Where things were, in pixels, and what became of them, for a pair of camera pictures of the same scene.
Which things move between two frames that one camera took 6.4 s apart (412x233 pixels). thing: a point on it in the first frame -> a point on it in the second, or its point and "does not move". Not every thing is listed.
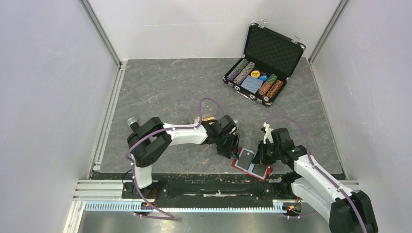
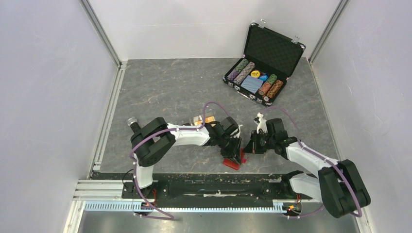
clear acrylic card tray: x=197 y=120 does not move
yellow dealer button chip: x=255 y=74 does not move
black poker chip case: x=269 y=60 does not move
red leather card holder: x=268 y=171 -> x=232 y=164
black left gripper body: x=227 y=144 does not move
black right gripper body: x=267 y=153 -> x=262 y=142
